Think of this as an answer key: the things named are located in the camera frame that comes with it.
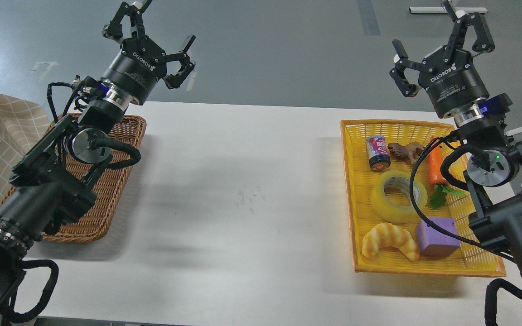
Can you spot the small drink can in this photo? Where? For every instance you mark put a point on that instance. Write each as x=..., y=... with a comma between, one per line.
x=378, y=153

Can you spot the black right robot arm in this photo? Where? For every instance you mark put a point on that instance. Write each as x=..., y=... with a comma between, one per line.
x=487, y=163

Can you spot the purple foam block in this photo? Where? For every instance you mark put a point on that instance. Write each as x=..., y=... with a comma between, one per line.
x=433, y=243

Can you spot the yellow tape roll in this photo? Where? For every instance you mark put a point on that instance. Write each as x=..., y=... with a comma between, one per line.
x=392, y=195

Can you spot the brown wicker basket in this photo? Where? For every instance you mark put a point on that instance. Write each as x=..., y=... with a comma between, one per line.
x=102, y=181

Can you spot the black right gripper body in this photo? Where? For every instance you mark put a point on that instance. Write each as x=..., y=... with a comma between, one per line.
x=452, y=87

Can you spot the brown toy frog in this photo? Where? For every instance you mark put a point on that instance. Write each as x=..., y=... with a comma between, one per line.
x=408, y=153

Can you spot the orange toy carrot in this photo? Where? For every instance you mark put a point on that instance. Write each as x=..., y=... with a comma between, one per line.
x=441, y=187

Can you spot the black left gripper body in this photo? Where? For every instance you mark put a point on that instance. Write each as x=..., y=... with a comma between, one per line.
x=134, y=69

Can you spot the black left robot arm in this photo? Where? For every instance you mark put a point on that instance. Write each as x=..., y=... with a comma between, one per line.
x=26, y=286

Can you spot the toy croissant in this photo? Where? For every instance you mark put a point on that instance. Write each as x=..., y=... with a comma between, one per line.
x=384, y=235

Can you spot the yellow plastic basket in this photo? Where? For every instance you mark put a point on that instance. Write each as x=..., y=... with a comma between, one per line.
x=467, y=260

